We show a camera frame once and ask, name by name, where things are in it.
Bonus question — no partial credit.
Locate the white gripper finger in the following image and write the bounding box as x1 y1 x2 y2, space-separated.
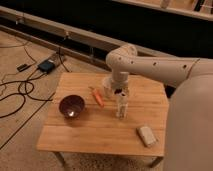
122 87 130 97
104 81 113 98

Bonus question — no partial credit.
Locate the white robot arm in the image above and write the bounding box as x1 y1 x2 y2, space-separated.
106 44 213 171

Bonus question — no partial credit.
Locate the white paper cup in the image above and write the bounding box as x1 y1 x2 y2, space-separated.
102 77 113 98

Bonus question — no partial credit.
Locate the black triangular object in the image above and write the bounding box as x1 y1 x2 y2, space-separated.
114 89 122 94

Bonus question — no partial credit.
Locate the orange carrot toy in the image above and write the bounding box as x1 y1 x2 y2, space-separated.
90 87 104 107

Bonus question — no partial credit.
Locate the dark red bowl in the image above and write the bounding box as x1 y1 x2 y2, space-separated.
59 95 85 118

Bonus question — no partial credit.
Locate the wooden table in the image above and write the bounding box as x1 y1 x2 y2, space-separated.
37 73 168 162

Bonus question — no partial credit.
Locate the beige sponge block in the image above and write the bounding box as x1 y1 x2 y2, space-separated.
137 126 157 147

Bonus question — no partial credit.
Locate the black power adapter box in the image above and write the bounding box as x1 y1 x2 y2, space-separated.
38 60 55 73

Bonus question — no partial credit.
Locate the small black device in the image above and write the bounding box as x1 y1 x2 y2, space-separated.
17 64 30 72

